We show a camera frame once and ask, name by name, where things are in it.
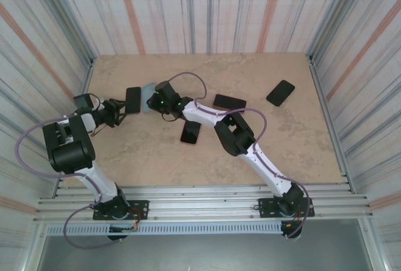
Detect light blue phone case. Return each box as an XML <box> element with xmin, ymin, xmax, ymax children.
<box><xmin>140</xmin><ymin>82</ymin><xmax>157</xmax><ymax>115</ymax></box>

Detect black smartphone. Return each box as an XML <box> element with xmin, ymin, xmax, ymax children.
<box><xmin>125</xmin><ymin>86</ymin><xmax>142</xmax><ymax>115</ymax></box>
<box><xmin>266</xmin><ymin>80</ymin><xmax>295</xmax><ymax>106</ymax></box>
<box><xmin>180</xmin><ymin>120</ymin><xmax>201</xmax><ymax>145</ymax></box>
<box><xmin>213</xmin><ymin>94</ymin><xmax>247</xmax><ymax>114</ymax></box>

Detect pale pink phone case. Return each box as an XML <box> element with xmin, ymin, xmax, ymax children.
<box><xmin>212</xmin><ymin>93</ymin><xmax>247</xmax><ymax>115</ymax></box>

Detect black phone case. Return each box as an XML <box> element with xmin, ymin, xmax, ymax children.
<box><xmin>266</xmin><ymin>79</ymin><xmax>296</xmax><ymax>107</ymax></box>

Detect aluminium side rail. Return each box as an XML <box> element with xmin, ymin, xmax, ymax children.
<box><xmin>307</xmin><ymin>54</ymin><xmax>355</xmax><ymax>194</ymax></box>
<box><xmin>51</xmin><ymin>58</ymin><xmax>96</xmax><ymax>198</ymax></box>

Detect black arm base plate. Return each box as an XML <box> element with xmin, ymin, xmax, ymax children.
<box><xmin>93</xmin><ymin>200</ymin><xmax>150</xmax><ymax>221</ymax></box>
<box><xmin>257</xmin><ymin>197</ymin><xmax>315</xmax><ymax>218</ymax></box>

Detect aluminium extrusion rail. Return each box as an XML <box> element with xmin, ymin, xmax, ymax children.
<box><xmin>33</xmin><ymin>210</ymin><xmax>376</xmax><ymax>223</ymax></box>
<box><xmin>55</xmin><ymin>185</ymin><xmax>353</xmax><ymax>195</ymax></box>
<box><xmin>36</xmin><ymin>196</ymin><xmax>370</xmax><ymax>210</ymax></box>

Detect perforated grey cable tray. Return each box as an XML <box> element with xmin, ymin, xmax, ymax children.
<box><xmin>45</xmin><ymin>223</ymin><xmax>284</xmax><ymax>237</ymax></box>

